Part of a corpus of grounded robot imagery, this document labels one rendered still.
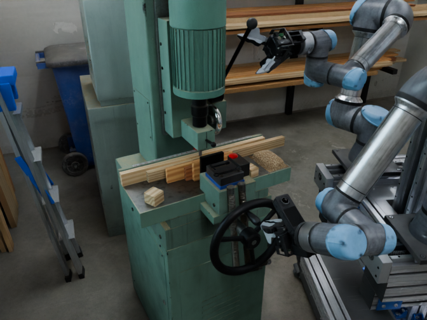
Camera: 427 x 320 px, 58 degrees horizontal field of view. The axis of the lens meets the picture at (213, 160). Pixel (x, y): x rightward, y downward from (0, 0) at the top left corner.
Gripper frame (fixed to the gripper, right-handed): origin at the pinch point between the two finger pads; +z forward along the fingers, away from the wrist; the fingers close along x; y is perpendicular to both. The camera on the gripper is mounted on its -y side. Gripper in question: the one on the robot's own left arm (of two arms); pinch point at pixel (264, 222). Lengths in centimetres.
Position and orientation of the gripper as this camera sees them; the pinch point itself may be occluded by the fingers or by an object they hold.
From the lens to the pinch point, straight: 116.2
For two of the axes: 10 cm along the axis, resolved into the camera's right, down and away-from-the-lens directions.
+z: -4.1, 0.8, 9.1
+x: 8.7, -2.5, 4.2
